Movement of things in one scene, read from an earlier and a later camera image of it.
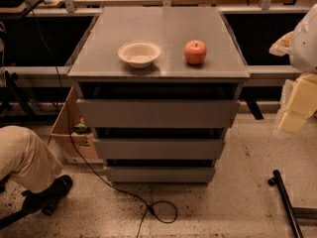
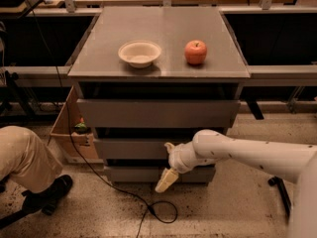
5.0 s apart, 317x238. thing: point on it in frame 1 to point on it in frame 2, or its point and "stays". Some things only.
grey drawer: (160, 149) stays
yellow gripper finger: (281, 47) to (168, 145)
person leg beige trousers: (26, 161) stays
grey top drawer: (155, 113) stays
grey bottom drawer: (160, 174) stays
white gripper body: (305, 49) to (175, 159)
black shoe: (46, 198) stays
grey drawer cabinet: (159, 86) stays
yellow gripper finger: (292, 123) to (168, 178)
